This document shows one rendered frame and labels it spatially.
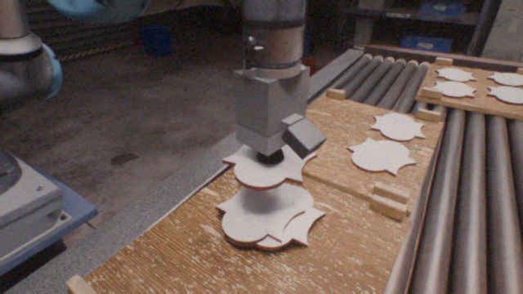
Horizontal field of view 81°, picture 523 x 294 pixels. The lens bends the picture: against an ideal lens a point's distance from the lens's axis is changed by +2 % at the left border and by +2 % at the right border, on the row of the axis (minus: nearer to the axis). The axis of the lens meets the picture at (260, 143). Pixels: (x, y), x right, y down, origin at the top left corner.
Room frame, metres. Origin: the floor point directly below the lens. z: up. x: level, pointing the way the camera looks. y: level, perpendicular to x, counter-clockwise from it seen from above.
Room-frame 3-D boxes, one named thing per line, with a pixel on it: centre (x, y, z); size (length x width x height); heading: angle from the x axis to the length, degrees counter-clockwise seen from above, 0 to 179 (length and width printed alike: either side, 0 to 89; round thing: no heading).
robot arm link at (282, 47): (0.39, -0.01, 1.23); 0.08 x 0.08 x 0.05
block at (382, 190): (0.42, -0.24, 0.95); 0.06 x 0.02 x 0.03; 56
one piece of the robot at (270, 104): (0.37, -0.03, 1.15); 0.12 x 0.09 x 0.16; 47
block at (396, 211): (0.39, -0.22, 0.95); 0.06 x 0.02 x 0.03; 54
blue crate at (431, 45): (4.48, -2.37, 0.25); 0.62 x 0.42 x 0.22; 63
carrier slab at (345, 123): (0.66, -0.24, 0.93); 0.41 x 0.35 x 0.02; 146
